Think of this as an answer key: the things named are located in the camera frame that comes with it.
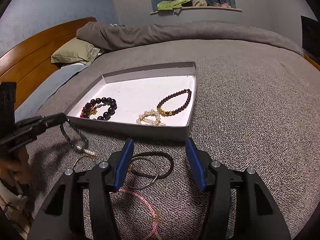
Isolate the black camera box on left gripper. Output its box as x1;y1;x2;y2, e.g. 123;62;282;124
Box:
1;82;17;130

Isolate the black monitor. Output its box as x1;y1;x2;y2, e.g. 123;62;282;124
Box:
301;16;320;60

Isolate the grey bed cover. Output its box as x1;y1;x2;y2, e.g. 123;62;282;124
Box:
27;40;319;239

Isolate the large black bead bracelet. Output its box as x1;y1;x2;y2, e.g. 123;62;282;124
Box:
90;96;118;121

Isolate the wooden tv stand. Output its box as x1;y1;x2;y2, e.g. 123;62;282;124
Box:
304;53;320;70

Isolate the left patterned sleeve forearm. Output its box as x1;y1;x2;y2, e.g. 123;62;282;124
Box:
1;182;34;239

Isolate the white pearl strand bracelet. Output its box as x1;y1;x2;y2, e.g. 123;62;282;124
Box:
72;147;98;170

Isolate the olive green pillow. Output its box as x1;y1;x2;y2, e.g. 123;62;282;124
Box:
50;38;105;66

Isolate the wooden headboard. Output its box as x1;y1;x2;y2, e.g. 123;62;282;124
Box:
1;17;96;109

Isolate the wooden window sill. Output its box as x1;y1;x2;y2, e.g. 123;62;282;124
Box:
150;6;242;15

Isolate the white pearl gold bracelet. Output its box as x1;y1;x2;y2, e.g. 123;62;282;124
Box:
135;109;167;126

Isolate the beige cloth on sill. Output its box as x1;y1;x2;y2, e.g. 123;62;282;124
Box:
192;0;208;7

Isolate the green cloth on sill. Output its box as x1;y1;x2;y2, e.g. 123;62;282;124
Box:
157;0;193;12

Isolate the dark red bead gold charm bracelet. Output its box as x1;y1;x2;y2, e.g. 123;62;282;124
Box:
156;88;193;117

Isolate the pink string charm bracelet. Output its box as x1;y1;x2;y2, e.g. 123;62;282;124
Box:
117;188;162;240

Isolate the person's left hand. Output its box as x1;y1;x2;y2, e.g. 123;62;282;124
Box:
1;147;32;186

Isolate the black elastic hair tie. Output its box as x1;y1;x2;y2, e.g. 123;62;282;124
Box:
128;151;175;180

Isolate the blue bead bracelet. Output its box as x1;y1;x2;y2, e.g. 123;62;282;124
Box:
58;119;90;154

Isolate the grey shallow cardboard tray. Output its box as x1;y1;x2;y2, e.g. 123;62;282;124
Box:
64;62;197;142

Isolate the blue bed sheet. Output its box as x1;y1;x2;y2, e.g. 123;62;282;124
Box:
15;63;88;121

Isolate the grey rolled blanket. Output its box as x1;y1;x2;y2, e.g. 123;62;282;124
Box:
76;21;303;56

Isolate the thin silver bangle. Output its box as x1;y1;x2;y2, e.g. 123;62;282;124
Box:
125;156;160;190

